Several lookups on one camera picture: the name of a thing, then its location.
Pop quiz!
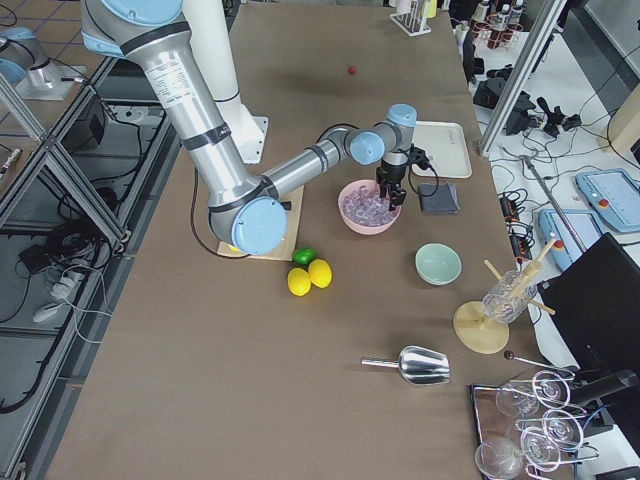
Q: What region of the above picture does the green bowl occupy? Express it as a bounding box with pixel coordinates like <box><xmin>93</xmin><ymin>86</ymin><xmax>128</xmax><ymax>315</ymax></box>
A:
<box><xmin>414</xmin><ymin>243</ymin><xmax>462</xmax><ymax>286</ymax></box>

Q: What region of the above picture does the aluminium frame post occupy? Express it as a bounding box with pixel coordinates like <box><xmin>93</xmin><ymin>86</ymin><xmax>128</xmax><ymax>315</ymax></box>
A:
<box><xmin>478</xmin><ymin>0</ymin><xmax>566</xmax><ymax>157</ymax></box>

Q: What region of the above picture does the cream rabbit tray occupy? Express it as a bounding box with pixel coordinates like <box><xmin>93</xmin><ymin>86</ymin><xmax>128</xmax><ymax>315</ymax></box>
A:
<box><xmin>413</xmin><ymin>121</ymin><xmax>472</xmax><ymax>179</ymax></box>

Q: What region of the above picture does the clear glass on stand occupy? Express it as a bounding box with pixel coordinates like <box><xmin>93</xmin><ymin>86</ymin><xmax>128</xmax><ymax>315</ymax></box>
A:
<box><xmin>482</xmin><ymin>270</ymin><xmax>536</xmax><ymax>324</ymax></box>

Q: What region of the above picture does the clear ice cubes pile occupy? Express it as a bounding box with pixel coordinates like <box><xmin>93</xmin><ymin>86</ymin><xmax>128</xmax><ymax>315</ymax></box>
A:
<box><xmin>341</xmin><ymin>185</ymin><xmax>398</xmax><ymax>227</ymax></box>

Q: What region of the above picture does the steel ice scoop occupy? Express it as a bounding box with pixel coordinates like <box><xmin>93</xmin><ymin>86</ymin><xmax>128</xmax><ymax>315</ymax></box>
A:
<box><xmin>361</xmin><ymin>345</ymin><xmax>451</xmax><ymax>386</ymax></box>

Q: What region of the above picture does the wine glass rack tray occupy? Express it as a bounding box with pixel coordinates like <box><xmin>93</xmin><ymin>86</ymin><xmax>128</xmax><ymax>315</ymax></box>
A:
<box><xmin>470</xmin><ymin>367</ymin><xmax>600</xmax><ymax>479</ymax></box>

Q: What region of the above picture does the wooden cup stand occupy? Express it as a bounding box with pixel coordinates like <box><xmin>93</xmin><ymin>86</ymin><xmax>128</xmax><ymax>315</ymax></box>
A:
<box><xmin>453</xmin><ymin>238</ymin><xmax>557</xmax><ymax>354</ymax></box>

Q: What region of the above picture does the teach pendant near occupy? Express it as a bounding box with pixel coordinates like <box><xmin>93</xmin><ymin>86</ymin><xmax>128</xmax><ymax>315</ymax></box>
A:
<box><xmin>537</xmin><ymin>209</ymin><xmax>608</xmax><ymax>271</ymax></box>

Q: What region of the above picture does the black monitor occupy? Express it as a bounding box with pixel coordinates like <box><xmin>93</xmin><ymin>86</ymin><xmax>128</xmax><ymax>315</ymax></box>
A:
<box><xmin>539</xmin><ymin>233</ymin><xmax>639</xmax><ymax>372</ymax></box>

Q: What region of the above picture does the teach pendant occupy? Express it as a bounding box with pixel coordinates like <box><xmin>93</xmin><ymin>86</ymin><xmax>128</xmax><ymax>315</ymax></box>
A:
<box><xmin>537</xmin><ymin>209</ymin><xmax>608</xmax><ymax>271</ymax></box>
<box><xmin>575</xmin><ymin>168</ymin><xmax>639</xmax><ymax>233</ymax></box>

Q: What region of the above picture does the teach pendant far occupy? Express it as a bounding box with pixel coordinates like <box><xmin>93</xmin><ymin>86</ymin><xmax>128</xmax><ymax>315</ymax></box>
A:
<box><xmin>575</xmin><ymin>168</ymin><xmax>639</xmax><ymax>233</ymax></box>

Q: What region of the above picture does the yellow lemon upper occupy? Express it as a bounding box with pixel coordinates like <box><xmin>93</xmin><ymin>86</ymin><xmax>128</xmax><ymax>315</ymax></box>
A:
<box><xmin>308</xmin><ymin>259</ymin><xmax>333</xmax><ymax>288</ymax></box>

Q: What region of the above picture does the yellow lemon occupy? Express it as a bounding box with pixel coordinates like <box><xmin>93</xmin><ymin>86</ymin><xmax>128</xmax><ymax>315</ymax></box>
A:
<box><xmin>308</xmin><ymin>259</ymin><xmax>333</xmax><ymax>288</ymax></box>
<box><xmin>287</xmin><ymin>267</ymin><xmax>311</xmax><ymax>297</ymax></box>

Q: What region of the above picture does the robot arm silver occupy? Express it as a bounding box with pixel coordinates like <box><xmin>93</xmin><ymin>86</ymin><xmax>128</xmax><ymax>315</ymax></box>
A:
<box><xmin>81</xmin><ymin>1</ymin><xmax>417</xmax><ymax>255</ymax></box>

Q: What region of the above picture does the pink bowl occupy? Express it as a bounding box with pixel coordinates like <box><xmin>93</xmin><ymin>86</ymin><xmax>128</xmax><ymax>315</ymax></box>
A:
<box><xmin>338</xmin><ymin>179</ymin><xmax>401</xmax><ymax>235</ymax></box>

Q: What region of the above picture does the green lime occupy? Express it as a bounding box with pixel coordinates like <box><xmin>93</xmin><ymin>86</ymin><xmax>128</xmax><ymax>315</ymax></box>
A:
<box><xmin>292</xmin><ymin>247</ymin><xmax>317</xmax><ymax>266</ymax></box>

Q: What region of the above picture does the wooden cutting board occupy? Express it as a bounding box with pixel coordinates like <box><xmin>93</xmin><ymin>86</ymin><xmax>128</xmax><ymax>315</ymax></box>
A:
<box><xmin>217</xmin><ymin>187</ymin><xmax>304</xmax><ymax>261</ymax></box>

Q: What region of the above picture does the yellow lemon lower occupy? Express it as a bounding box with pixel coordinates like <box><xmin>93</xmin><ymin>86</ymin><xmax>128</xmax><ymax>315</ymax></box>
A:
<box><xmin>287</xmin><ymin>267</ymin><xmax>311</xmax><ymax>297</ymax></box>

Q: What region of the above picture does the white cup rack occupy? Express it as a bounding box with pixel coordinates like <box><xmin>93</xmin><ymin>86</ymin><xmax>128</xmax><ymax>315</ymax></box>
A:
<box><xmin>389</xmin><ymin>0</ymin><xmax>438</xmax><ymax>37</ymax></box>

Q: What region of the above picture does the grey folded cloth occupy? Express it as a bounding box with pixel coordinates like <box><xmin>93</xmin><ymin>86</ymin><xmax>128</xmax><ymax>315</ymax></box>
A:
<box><xmin>418</xmin><ymin>183</ymin><xmax>460</xmax><ymax>214</ymax></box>

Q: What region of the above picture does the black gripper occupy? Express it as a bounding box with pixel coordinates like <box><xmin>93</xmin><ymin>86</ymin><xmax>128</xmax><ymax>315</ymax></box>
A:
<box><xmin>376</xmin><ymin>152</ymin><xmax>408</xmax><ymax>211</ymax></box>

